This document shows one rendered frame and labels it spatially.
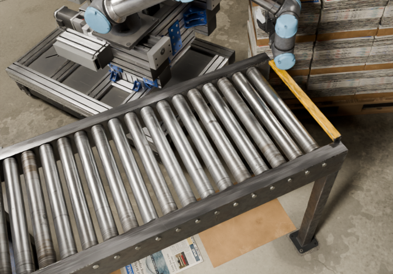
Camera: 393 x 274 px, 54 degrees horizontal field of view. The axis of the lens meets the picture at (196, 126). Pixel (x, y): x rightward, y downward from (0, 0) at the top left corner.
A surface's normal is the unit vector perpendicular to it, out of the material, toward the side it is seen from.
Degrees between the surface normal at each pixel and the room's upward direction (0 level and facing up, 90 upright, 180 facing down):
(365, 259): 0
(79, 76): 0
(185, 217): 0
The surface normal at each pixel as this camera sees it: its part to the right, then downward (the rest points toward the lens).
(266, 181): -0.08, -0.61
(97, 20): -0.37, 0.78
